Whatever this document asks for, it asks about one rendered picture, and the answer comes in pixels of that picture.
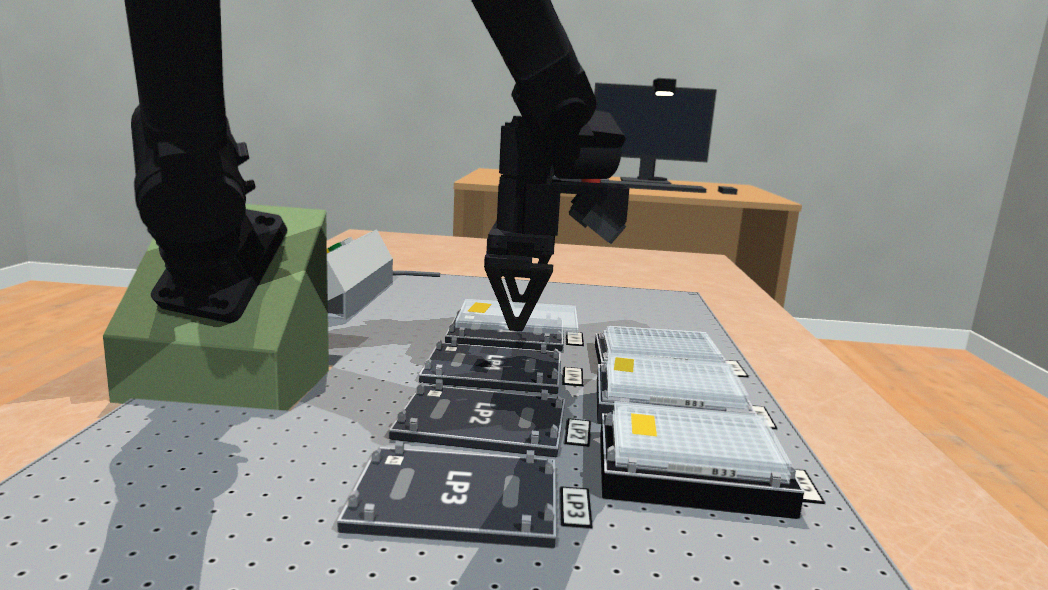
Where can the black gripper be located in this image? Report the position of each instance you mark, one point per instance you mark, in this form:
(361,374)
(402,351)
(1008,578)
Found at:
(509,253)

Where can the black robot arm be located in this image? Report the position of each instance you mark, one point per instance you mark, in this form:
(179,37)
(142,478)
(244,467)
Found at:
(185,194)

